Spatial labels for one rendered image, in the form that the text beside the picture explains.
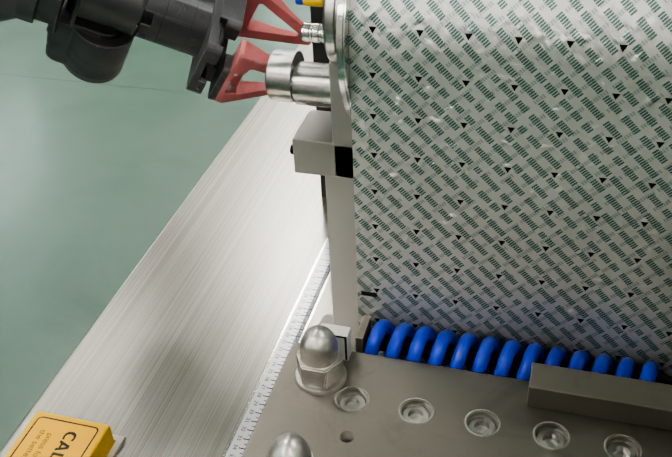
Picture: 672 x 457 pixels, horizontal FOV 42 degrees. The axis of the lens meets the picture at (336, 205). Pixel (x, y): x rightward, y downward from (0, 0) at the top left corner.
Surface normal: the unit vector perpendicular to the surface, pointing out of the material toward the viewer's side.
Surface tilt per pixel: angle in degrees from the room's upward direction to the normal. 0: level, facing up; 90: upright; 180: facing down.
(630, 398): 0
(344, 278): 90
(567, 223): 90
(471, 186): 90
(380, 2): 60
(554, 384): 0
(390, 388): 0
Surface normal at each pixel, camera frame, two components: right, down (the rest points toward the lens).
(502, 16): -0.26, 0.15
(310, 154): -0.27, 0.55
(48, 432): -0.04, -0.82
